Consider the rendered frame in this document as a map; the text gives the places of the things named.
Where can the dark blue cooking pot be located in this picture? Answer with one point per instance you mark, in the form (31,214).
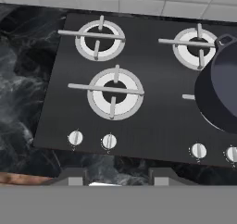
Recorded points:
(222,85)

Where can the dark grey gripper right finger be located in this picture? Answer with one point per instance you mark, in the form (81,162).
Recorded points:
(160,175)

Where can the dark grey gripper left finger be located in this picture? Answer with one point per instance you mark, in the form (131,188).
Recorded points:
(74,176)

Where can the silver hob knob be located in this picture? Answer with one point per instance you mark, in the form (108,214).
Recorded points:
(198,150)
(232,154)
(109,141)
(75,138)

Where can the black gas hob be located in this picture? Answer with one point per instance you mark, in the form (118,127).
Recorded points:
(148,116)

